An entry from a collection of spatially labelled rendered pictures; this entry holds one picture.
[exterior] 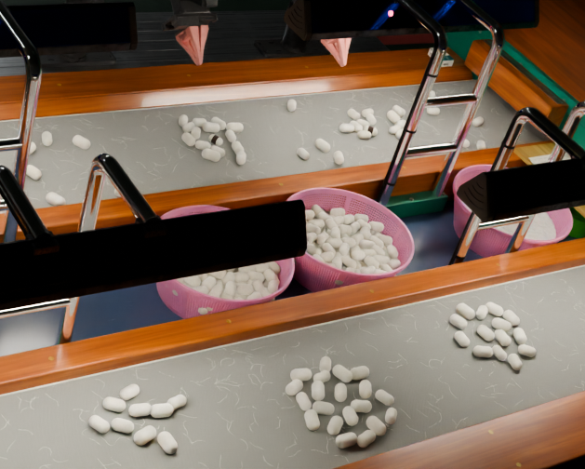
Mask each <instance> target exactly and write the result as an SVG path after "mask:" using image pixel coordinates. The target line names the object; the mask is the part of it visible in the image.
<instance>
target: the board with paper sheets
mask: <svg viewBox="0 0 585 469"><path fill-rule="evenodd" d="M554 146H555V142H553V143H545V144H539V145H532V146H525V147H518V148H514V151H513V152H514V153H515V154H517V155H518V156H519V157H520V158H521V159H522V160H523V161H524V162H525V163H526V164H527V165H534V164H533V163H532V162H531V160H530V159H529V157H536V156H542V155H547V154H551V153H552V150H553V148H554ZM574 209H575V210H576V211H577V212H579V213H580V214H581V215H582V216H583V217H584V218H585V205H584V206H579V207H574Z"/></svg>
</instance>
